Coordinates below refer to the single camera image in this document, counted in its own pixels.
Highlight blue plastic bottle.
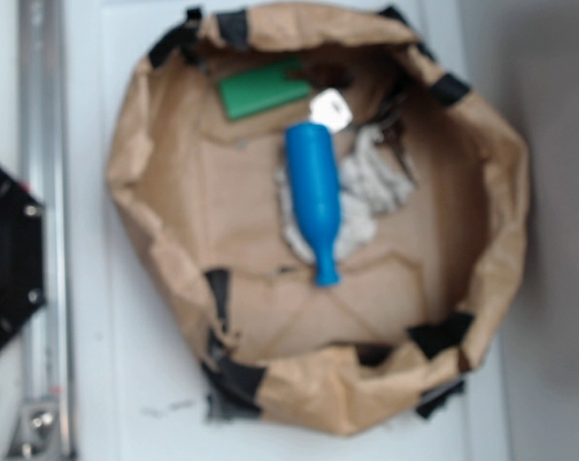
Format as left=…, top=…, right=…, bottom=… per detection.
left=285, top=122, right=341, bottom=287

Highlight white silver key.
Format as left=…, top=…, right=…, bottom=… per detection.
left=309, top=88, right=353, bottom=134

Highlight green rectangular block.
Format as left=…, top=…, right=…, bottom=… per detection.
left=217, top=59, right=311, bottom=121

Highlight brown paper bag bin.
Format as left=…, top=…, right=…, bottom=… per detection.
left=106, top=3, right=529, bottom=435

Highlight brass keys on ring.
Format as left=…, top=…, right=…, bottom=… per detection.
left=287, top=62, right=418, bottom=185

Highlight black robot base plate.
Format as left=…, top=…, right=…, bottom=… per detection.
left=0, top=167, right=45, bottom=351

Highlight aluminium extrusion rail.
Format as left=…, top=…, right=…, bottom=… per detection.
left=6, top=1, right=78, bottom=460

